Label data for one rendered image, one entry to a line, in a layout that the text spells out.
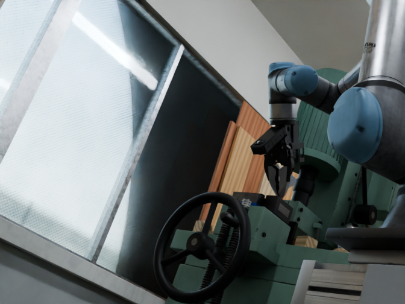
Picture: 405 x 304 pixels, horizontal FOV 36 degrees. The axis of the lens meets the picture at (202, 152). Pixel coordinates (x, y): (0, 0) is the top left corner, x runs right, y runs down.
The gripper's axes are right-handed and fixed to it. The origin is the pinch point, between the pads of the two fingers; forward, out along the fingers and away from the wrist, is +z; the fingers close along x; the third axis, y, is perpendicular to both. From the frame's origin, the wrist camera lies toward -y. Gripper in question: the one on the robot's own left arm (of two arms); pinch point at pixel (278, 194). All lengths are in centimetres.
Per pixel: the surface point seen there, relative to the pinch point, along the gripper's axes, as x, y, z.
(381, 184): -9.7, 40.2, -0.2
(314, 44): 120, 208, -72
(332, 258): -20.3, -6.6, 13.5
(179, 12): 138, 103, -81
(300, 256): -11.4, -6.9, 14.0
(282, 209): -3.6, -3.1, 3.3
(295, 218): 2.0, 10.5, 7.6
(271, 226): -3.5, -8.1, 7.3
